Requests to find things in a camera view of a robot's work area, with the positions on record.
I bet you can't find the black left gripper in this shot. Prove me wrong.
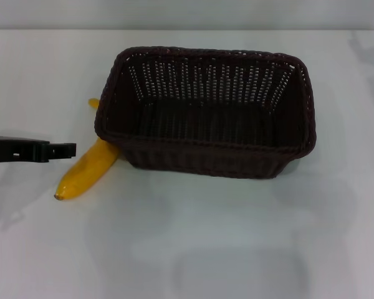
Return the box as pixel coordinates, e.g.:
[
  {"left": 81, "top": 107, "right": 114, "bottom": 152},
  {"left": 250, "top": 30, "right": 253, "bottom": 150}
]
[{"left": 0, "top": 135, "right": 78, "bottom": 164}]

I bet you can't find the yellow banana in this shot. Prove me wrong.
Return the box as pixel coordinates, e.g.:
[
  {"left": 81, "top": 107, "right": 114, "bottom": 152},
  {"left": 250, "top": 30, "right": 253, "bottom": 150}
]
[{"left": 53, "top": 98, "right": 119, "bottom": 201}]

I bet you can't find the dark brown woven basket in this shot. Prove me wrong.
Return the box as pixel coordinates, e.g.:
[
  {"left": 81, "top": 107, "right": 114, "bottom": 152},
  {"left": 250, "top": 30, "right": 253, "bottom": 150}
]
[{"left": 93, "top": 46, "right": 317, "bottom": 181}]

